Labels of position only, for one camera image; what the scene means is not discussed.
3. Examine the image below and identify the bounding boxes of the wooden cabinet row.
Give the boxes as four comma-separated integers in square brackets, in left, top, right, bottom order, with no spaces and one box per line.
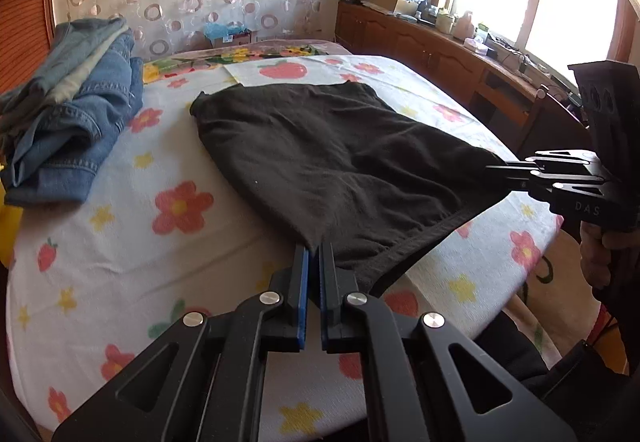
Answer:
[334,0,592,158]

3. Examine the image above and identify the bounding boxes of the blue tissue cardboard box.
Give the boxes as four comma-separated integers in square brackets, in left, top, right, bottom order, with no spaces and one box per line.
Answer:
[204,23,255,48]

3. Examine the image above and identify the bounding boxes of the blue denim jeans pile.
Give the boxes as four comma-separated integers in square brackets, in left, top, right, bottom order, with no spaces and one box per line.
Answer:
[1,31,143,208]

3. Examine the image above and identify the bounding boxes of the black pants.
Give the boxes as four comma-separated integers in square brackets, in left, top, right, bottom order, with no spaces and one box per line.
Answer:
[190,82,508,295]

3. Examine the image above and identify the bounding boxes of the yellow plush toy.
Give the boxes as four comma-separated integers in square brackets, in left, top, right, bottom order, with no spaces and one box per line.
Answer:
[0,187,23,269]

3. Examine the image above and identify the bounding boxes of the white pink bottle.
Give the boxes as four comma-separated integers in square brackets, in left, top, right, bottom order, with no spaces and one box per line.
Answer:
[451,11,475,42]

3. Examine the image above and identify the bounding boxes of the white floral bed sheet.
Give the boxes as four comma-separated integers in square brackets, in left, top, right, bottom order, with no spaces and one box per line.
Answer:
[6,56,562,441]

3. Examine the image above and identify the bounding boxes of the colourful floral blanket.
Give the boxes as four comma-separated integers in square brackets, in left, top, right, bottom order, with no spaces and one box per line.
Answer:
[142,39,349,85]

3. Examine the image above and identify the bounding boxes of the person's right hand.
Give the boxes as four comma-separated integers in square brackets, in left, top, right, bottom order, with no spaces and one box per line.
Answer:
[580,222,639,289]

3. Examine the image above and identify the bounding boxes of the orange wooden slatted door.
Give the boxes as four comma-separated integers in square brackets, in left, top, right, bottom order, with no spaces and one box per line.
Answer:
[0,0,55,92]

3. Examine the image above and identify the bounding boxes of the cardboard box on cabinet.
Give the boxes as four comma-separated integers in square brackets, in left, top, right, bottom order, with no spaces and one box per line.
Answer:
[369,0,419,16]

